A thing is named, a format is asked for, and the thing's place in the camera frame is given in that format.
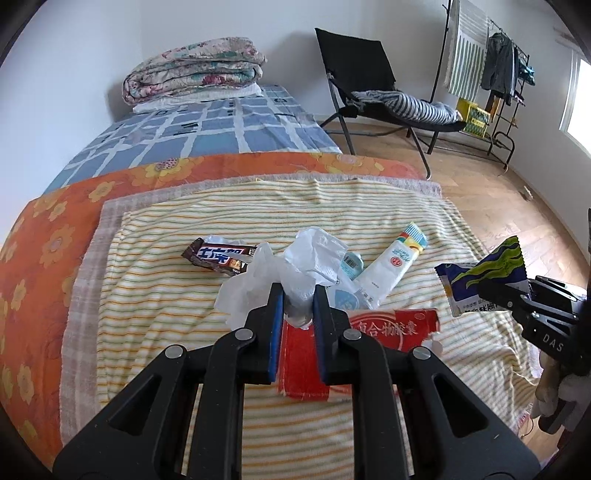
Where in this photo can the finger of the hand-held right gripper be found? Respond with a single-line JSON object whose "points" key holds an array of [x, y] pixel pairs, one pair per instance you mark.
{"points": [[505, 296]]}

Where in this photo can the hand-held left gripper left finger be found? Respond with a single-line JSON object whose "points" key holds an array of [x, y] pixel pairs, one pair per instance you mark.
{"points": [[276, 332]]}

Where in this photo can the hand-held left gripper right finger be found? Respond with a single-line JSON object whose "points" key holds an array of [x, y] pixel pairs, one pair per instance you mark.
{"points": [[319, 332]]}

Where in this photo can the blue green snack packet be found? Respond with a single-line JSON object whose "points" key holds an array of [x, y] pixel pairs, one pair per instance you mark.
{"points": [[466, 281]]}

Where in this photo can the red paper packet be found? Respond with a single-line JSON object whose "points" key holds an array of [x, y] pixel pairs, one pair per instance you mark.
{"points": [[392, 332]]}

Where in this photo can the small blue white sachet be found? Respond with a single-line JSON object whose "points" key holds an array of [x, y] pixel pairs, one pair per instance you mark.
{"points": [[352, 265]]}

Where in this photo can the white plastic bag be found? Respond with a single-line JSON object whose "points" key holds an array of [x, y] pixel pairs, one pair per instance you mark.
{"points": [[304, 258]]}

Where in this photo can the brown chocolate bar wrapper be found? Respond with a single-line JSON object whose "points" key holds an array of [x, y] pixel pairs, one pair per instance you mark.
{"points": [[217, 256]]}

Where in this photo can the white tube with colourful top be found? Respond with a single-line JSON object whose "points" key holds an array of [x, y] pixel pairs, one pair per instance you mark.
{"points": [[392, 265]]}

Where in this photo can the person's right hand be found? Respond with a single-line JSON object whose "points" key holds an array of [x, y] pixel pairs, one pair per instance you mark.
{"points": [[554, 392]]}

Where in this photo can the yellow striped towel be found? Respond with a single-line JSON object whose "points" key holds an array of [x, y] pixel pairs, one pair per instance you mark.
{"points": [[184, 323]]}

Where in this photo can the small pale floor object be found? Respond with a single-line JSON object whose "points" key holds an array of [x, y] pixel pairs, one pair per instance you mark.
{"points": [[527, 193]]}

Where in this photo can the yellow plastic crate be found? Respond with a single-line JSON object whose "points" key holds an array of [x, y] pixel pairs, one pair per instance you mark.
{"points": [[475, 119]]}

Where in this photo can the pale fringed cloth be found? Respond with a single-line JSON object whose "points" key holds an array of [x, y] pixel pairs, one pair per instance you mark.
{"points": [[83, 277]]}

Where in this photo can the blue white striped cloth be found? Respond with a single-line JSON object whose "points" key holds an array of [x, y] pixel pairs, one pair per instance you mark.
{"points": [[415, 108]]}

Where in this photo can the window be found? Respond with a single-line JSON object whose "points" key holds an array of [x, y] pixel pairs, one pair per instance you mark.
{"points": [[579, 101]]}

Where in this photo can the blue checked bedsheet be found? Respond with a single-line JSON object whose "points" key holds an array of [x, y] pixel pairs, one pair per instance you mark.
{"points": [[207, 134]]}

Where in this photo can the teal hanging garment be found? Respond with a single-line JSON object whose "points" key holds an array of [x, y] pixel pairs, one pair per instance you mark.
{"points": [[526, 71]]}

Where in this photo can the dark hanging jacket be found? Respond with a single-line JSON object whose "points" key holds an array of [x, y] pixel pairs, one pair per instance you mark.
{"points": [[498, 64]]}

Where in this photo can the green striped hanging towel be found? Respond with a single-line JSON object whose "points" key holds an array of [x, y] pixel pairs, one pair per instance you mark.
{"points": [[466, 55]]}

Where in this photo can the orange floral blanket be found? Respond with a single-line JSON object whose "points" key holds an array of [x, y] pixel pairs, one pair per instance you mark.
{"points": [[37, 258]]}

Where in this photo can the black folding chair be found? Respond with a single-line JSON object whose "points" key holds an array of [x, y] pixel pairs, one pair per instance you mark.
{"points": [[355, 60]]}

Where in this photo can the folded floral quilt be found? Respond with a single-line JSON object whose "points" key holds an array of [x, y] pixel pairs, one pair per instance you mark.
{"points": [[194, 69]]}

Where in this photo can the black metal clothes rack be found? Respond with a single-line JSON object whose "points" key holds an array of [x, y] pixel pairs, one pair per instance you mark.
{"points": [[445, 18]]}

